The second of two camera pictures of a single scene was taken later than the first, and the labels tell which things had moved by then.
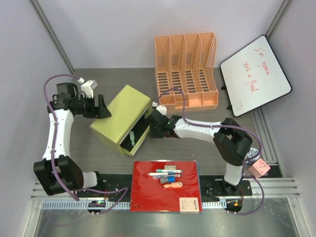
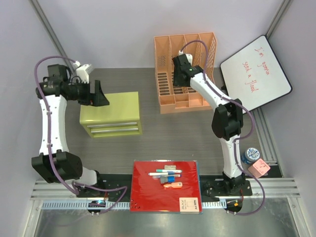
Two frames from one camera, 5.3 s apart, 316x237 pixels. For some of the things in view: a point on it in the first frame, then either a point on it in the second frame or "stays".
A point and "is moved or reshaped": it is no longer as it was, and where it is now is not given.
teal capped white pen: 169,171 stays
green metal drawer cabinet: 127,129 is moved or reshaped
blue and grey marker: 166,179 stays
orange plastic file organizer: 200,69 stays
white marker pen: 158,174 stays
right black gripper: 152,135 to 176,82
